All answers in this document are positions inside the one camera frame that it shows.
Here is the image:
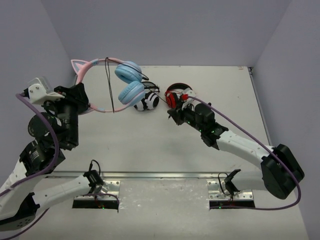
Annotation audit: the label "metal base bracket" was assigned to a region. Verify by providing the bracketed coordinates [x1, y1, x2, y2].
[97, 179, 121, 201]
[207, 179, 254, 201]

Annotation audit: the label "red black headphones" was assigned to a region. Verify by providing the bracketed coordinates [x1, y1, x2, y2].
[164, 83, 194, 109]

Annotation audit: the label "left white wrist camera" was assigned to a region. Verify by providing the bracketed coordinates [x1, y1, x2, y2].
[24, 76, 64, 105]

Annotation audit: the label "right metal base bracket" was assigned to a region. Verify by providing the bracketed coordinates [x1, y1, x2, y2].
[207, 179, 254, 201]

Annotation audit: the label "pink blue cat-ear headphones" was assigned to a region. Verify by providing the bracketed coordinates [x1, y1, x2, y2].
[70, 57, 149, 114]

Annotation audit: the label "left metal base bracket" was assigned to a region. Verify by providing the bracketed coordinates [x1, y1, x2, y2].
[97, 179, 121, 201]

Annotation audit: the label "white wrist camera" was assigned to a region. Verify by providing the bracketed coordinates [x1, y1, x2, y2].
[180, 87, 196, 110]
[24, 76, 64, 105]

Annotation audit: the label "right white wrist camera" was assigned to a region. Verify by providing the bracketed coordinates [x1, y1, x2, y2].
[180, 87, 196, 110]

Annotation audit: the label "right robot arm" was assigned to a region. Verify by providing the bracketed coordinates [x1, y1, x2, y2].
[167, 103, 305, 200]

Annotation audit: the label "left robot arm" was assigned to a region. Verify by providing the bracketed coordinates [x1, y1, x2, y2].
[0, 83, 104, 232]

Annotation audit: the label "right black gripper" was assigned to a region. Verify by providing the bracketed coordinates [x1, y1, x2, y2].
[167, 100, 204, 134]

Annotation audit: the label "white black headphones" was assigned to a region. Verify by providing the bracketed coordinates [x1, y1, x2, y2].
[134, 81, 160, 112]

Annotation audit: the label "metal table edge rail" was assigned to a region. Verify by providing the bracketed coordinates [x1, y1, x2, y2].
[47, 170, 256, 180]

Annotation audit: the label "black headphone cable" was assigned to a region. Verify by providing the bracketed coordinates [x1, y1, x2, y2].
[104, 56, 176, 114]

